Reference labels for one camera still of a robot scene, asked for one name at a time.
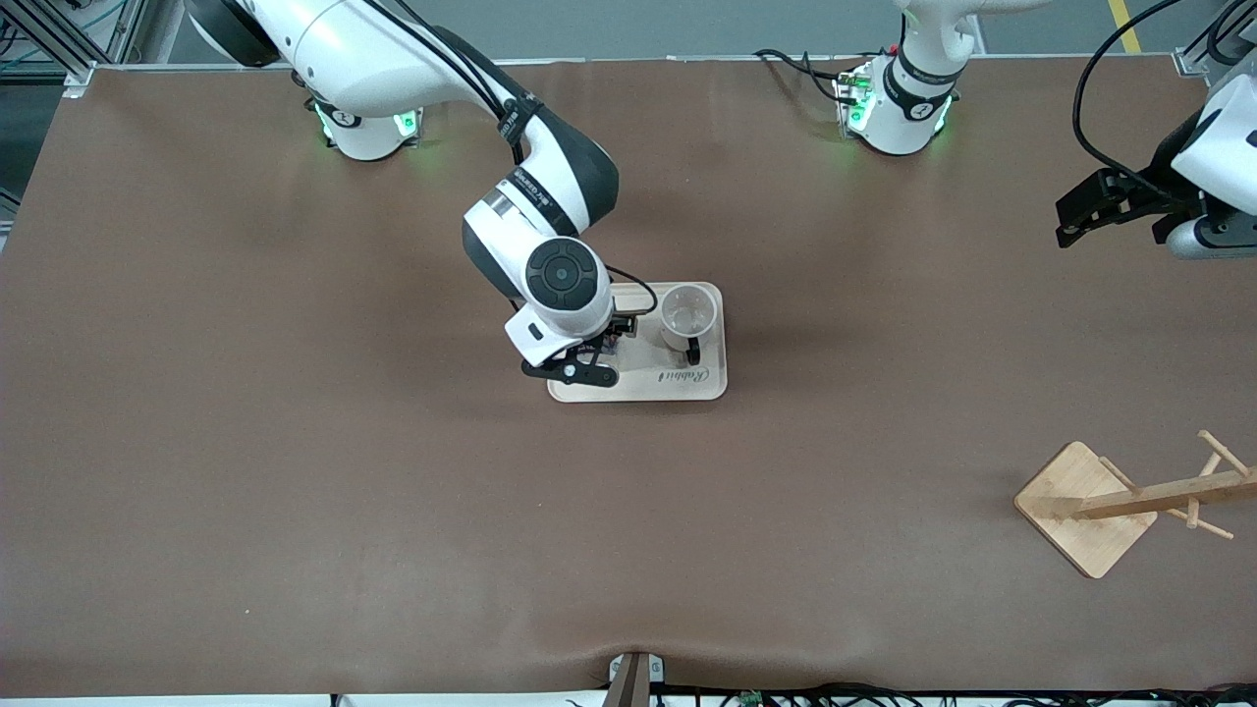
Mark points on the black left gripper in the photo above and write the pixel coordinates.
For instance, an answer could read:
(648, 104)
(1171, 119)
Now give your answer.
(1167, 173)

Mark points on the wooden mug stand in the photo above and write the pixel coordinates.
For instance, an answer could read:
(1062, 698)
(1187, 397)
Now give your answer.
(1070, 511)

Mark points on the cream rabbit print tray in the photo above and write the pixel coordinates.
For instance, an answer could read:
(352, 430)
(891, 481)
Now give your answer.
(638, 391)

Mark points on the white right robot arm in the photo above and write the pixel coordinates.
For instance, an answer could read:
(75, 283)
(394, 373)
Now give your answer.
(393, 49)

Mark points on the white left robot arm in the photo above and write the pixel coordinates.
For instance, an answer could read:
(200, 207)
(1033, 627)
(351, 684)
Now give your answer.
(899, 123)

